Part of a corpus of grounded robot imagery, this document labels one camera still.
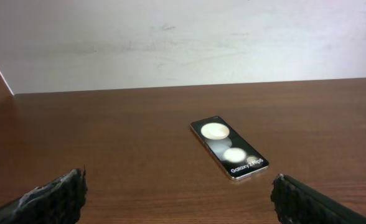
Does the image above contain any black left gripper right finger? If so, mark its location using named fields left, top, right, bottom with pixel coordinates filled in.
left=270, top=174, right=366, bottom=224

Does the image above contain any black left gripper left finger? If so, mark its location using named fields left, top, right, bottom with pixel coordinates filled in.
left=0, top=169, right=88, bottom=224

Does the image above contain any black Galaxy flip phone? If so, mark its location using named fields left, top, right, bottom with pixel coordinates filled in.
left=190, top=116, right=270, bottom=180

